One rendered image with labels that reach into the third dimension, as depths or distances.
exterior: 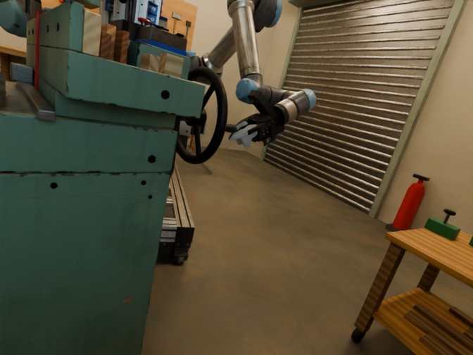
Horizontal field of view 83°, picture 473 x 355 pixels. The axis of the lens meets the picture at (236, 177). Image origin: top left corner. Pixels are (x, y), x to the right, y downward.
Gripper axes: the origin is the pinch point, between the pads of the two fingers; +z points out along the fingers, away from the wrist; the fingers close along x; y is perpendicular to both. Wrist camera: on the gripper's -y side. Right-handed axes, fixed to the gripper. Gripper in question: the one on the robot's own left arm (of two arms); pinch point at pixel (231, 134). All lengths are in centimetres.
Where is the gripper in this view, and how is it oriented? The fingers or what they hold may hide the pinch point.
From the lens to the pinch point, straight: 79.3
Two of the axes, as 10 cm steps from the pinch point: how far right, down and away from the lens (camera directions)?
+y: 2.0, 8.0, 5.7
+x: -6.2, -3.5, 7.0
